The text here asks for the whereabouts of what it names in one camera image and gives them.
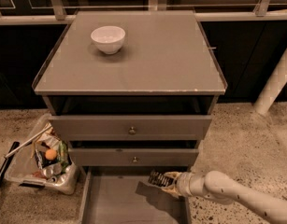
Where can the grey drawer cabinet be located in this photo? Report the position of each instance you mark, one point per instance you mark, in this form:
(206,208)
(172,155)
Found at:
(164,67)

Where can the silver can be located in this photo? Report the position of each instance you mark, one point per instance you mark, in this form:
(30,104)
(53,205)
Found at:
(52,170)

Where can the brass top drawer knob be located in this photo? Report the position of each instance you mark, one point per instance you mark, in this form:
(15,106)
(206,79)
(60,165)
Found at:
(132,130)

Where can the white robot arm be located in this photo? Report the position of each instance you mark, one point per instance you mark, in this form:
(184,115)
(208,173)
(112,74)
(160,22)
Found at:
(220,188)

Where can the grey bottom drawer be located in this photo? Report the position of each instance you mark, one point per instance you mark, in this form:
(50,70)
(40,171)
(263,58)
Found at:
(123,195)

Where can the metal railing frame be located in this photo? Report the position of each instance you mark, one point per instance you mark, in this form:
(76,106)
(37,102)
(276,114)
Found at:
(19,12)

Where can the clear plastic bin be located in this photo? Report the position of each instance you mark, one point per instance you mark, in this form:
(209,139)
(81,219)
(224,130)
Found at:
(27,164)

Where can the grey middle drawer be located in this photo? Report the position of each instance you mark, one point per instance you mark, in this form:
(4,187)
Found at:
(121,153)

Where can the orange round fruit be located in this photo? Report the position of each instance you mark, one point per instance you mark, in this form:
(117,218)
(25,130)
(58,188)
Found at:
(51,154)

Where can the white ceramic bowl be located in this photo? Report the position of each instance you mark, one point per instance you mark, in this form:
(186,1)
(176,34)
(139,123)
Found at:
(108,39)

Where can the white stick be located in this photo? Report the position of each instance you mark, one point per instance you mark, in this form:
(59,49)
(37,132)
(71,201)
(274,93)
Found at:
(30,140)

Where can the black rxbar chocolate wrapper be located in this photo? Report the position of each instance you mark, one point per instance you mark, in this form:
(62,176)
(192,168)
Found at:
(161,180)

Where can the black flat bar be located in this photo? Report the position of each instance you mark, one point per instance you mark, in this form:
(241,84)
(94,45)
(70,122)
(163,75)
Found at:
(7,161)

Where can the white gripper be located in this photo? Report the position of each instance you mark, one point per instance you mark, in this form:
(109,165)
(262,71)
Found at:
(182,183)

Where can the grey drawer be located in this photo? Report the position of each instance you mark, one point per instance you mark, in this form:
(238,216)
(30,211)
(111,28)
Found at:
(116,127)
(123,195)
(121,153)

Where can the grey top drawer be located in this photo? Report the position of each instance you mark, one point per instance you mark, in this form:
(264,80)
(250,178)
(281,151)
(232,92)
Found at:
(116,127)

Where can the green snack packet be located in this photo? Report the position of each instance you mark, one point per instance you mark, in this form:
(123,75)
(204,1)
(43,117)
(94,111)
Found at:
(63,155)

